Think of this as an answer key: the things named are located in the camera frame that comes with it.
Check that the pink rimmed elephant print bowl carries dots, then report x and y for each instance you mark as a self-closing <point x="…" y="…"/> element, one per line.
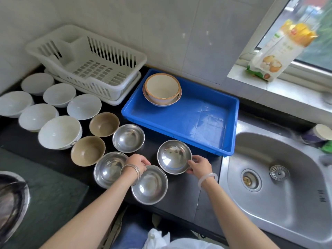
<point x="149" y="101"/>

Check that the person's left hand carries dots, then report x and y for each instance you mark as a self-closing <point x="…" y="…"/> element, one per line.
<point x="136" y="160"/>

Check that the tan bowl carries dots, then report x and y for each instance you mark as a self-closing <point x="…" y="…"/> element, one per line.
<point x="88" y="150"/>
<point x="104" y="124"/>

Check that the white bowl with dark mark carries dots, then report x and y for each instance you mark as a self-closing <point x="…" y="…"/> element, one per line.
<point x="60" y="132"/>

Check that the metal sink strainer plug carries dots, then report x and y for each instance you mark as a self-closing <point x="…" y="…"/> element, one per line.
<point x="279" y="173"/>

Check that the purple paper cup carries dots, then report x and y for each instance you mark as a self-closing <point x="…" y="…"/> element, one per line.
<point x="315" y="134"/>

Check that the person's left forearm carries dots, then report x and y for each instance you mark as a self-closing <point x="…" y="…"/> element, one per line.
<point x="90" y="220"/>

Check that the person's right hand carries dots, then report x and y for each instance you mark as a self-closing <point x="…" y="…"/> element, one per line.
<point x="201" y="167"/>

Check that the silver wrist bangle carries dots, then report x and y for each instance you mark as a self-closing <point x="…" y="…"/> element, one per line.
<point x="136" y="171"/>

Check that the green detergent pouch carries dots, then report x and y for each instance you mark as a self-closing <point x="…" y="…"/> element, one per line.
<point x="327" y="147"/>

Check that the white tiled window sill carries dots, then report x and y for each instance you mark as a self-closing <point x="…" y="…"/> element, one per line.
<point x="259" y="85"/>

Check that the stainless steel bowl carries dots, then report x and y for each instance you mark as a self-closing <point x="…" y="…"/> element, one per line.
<point x="128" y="138"/>
<point x="174" y="156"/>
<point x="109" y="171"/>
<point x="150" y="186"/>

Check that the white window frame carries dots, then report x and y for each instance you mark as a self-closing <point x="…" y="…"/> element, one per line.
<point x="259" y="31"/>

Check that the blue plastic tray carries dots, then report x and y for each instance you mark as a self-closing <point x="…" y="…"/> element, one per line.
<point x="181" y="119"/>

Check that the person's white shirt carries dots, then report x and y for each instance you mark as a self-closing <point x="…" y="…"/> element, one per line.
<point x="160" y="242"/>

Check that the black countertop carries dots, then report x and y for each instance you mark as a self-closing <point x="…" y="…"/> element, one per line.
<point x="179" y="197"/>

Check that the person's blue trousers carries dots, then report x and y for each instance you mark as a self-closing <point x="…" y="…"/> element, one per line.
<point x="129" y="235"/>

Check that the white jade bangle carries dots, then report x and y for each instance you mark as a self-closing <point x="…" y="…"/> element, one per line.
<point x="206" y="176"/>

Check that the black gas burner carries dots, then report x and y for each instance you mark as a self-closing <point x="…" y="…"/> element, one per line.
<point x="13" y="204"/>

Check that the stainless steel double sink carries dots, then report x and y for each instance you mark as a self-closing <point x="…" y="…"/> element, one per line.
<point x="285" y="204"/>

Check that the person's right forearm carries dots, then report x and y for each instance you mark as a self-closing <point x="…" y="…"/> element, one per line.
<point x="233" y="220"/>

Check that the white and yellow flour bag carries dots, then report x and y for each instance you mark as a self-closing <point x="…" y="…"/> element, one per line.
<point x="277" y="57"/>

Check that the cream bowl with orange rim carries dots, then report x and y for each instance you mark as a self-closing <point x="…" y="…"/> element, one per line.
<point x="162" y="88"/>

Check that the white plastic dish rack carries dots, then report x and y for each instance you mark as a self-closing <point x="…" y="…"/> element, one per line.
<point x="77" y="44"/>

